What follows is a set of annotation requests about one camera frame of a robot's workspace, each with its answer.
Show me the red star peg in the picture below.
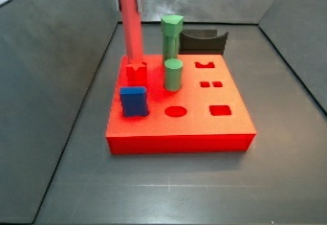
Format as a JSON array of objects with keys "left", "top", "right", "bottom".
[{"left": 125, "top": 62, "right": 146, "bottom": 86}]

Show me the black curved peg holder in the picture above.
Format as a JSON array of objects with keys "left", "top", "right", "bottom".
[{"left": 178, "top": 29, "right": 228, "bottom": 55}]

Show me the tall green pentagon peg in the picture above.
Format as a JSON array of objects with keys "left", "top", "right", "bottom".
[{"left": 161, "top": 14, "right": 184, "bottom": 59}]

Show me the green cylinder peg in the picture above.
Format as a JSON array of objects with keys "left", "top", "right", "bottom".
[{"left": 162, "top": 58, "right": 182, "bottom": 91}]

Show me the blue block peg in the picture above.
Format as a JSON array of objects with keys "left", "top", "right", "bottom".
[{"left": 120, "top": 86, "right": 149, "bottom": 117}]

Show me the red shape sorter board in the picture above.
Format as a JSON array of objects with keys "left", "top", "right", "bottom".
[{"left": 105, "top": 55, "right": 256, "bottom": 154}]

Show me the long red hexagon peg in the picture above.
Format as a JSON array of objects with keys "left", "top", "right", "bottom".
[{"left": 120, "top": 0, "right": 142, "bottom": 62}]

